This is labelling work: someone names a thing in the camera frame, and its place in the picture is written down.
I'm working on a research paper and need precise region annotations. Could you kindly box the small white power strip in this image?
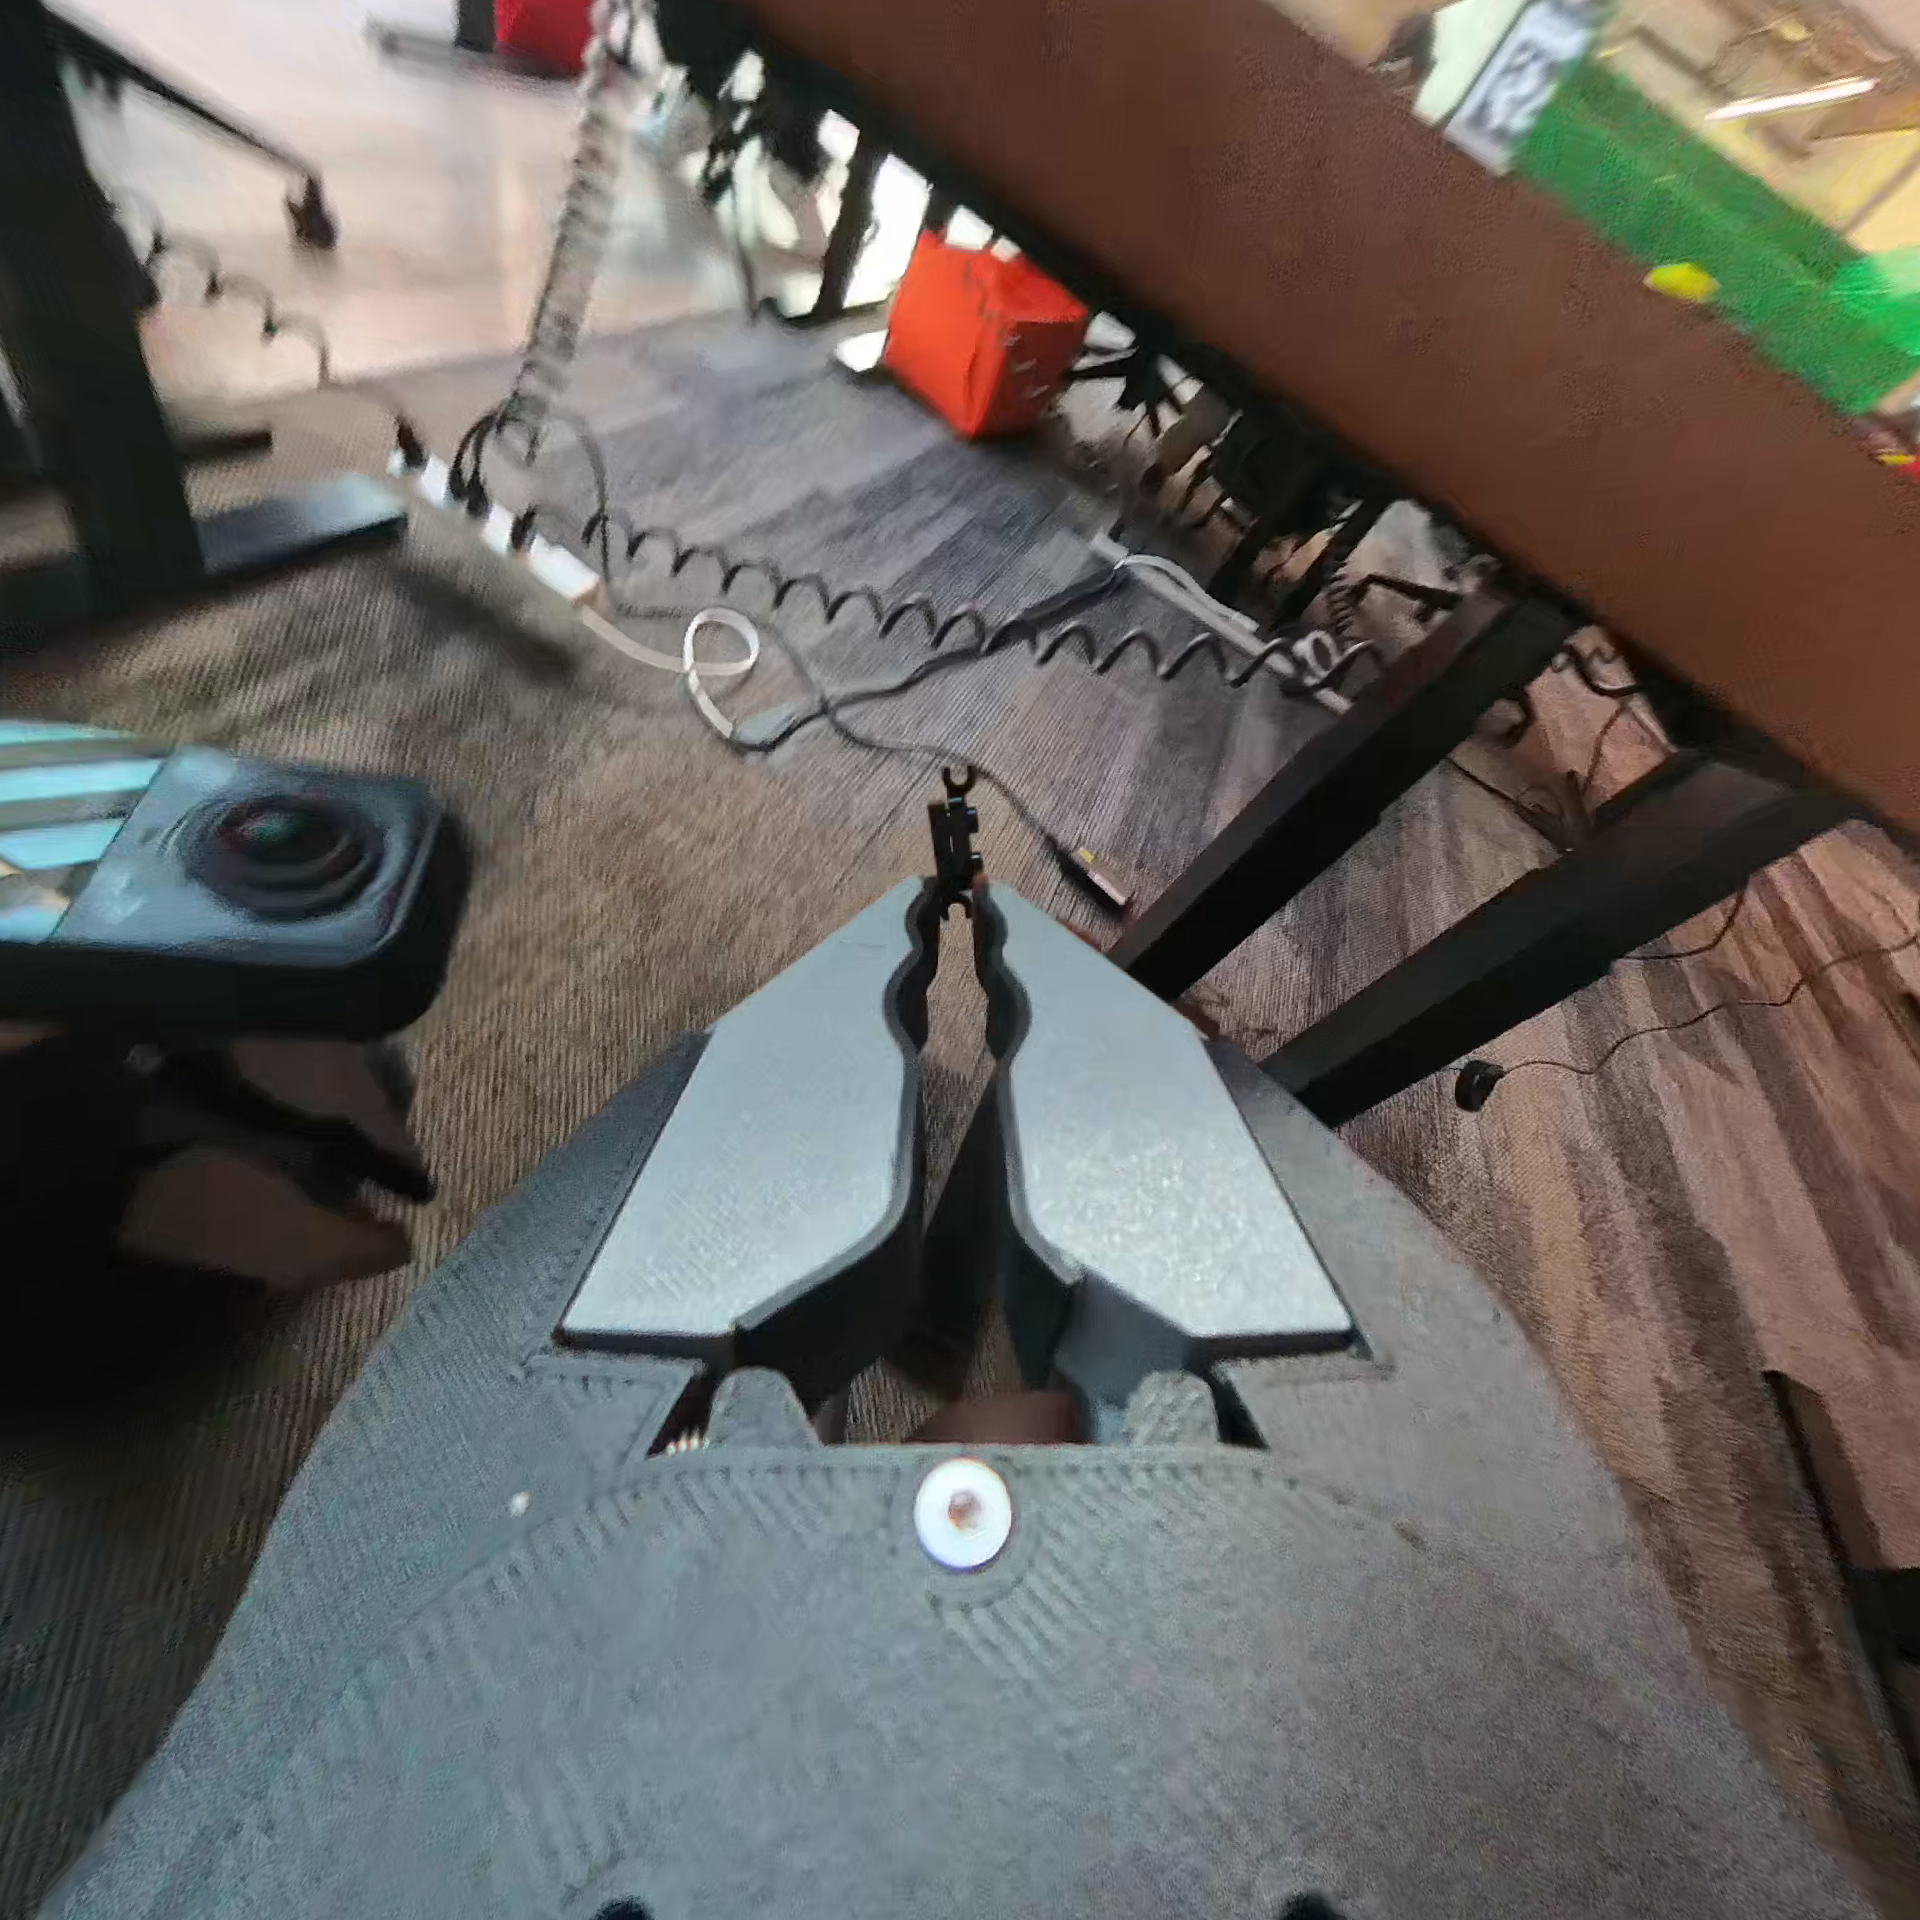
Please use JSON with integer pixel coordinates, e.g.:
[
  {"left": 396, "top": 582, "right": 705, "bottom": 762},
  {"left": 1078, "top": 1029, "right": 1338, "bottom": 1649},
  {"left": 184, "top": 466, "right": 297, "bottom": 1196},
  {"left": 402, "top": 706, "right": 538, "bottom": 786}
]
[{"left": 1107, "top": 545, "right": 1353, "bottom": 701}]

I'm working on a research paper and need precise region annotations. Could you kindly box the person's left hand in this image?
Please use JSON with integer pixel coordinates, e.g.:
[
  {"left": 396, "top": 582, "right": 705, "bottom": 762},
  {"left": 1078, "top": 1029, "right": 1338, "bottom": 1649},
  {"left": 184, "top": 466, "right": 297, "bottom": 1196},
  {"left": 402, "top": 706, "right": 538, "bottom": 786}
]
[{"left": 124, "top": 1152, "right": 417, "bottom": 1288}]

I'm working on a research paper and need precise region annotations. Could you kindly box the printed black white tag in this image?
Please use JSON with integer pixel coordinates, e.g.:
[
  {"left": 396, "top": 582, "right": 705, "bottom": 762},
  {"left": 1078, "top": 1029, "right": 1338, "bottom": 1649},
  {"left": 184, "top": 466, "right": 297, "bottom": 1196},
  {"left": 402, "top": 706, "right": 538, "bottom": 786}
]
[{"left": 1414, "top": 0, "right": 1619, "bottom": 175}]

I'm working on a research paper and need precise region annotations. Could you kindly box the black desk leg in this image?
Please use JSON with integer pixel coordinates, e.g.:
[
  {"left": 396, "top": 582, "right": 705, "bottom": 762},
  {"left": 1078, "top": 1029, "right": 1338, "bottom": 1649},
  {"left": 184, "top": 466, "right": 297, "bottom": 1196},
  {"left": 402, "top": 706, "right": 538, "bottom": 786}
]
[{"left": 0, "top": 0, "right": 410, "bottom": 618}]

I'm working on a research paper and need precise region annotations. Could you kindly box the thin black cable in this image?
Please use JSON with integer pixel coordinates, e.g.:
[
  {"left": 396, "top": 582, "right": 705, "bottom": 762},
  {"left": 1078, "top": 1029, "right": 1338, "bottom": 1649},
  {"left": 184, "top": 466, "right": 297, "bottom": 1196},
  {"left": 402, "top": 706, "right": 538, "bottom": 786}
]
[{"left": 747, "top": 661, "right": 1136, "bottom": 912}]

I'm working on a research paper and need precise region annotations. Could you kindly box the green lego baseplate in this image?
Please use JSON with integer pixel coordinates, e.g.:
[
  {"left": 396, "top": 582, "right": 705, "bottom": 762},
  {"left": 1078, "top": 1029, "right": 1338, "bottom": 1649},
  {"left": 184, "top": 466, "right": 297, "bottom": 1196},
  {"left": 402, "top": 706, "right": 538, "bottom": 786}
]
[{"left": 1512, "top": 57, "right": 1920, "bottom": 418}]

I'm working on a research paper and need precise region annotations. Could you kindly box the small black lego piece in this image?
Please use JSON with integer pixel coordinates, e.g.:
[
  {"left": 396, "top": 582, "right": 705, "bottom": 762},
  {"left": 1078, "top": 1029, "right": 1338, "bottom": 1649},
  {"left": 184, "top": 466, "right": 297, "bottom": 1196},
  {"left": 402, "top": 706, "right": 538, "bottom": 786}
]
[{"left": 929, "top": 761, "right": 992, "bottom": 938}]

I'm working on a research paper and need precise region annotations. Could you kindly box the white flat cable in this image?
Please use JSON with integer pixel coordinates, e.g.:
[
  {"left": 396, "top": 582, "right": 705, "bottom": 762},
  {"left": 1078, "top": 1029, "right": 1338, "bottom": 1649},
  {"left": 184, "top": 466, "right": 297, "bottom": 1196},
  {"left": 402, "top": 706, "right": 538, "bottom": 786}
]
[{"left": 582, "top": 591, "right": 763, "bottom": 746}]

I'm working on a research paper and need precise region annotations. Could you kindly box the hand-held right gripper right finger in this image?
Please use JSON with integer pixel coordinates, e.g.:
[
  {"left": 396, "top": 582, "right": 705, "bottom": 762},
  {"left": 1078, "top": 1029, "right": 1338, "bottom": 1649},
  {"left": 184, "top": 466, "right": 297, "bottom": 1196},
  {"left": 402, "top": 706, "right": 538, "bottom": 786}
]
[{"left": 971, "top": 882, "right": 1360, "bottom": 1430}]

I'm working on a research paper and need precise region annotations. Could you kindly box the long coiled black cable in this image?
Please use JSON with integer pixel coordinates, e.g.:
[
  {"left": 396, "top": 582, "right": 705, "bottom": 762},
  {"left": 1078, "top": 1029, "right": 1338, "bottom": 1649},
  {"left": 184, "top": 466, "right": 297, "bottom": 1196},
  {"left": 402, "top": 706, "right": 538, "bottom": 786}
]
[{"left": 582, "top": 508, "right": 1360, "bottom": 695}]

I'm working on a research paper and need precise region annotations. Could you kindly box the brown wooden table black frame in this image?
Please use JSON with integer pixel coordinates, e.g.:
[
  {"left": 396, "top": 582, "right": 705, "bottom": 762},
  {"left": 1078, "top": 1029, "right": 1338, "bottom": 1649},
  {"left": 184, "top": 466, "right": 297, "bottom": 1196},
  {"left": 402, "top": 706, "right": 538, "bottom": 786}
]
[{"left": 661, "top": 0, "right": 1920, "bottom": 1129}]

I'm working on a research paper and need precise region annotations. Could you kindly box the orange fabric box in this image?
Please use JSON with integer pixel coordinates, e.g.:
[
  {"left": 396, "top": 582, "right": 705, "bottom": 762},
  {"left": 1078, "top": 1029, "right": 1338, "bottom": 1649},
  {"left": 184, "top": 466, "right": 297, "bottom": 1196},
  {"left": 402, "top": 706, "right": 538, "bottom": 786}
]
[{"left": 882, "top": 228, "right": 1092, "bottom": 441}]

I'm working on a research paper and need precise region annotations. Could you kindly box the hanging coiled black cable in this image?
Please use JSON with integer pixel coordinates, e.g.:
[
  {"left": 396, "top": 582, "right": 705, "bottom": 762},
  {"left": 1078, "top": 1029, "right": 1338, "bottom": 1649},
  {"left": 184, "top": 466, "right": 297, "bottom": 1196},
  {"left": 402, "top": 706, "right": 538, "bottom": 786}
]
[{"left": 451, "top": 0, "right": 650, "bottom": 511}]

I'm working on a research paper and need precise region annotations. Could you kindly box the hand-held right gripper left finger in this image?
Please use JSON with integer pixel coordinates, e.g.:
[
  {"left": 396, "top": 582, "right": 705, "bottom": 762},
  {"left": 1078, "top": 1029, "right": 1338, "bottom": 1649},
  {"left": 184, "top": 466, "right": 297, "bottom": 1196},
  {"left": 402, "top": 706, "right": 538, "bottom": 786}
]
[{"left": 558, "top": 876, "right": 932, "bottom": 1405}]

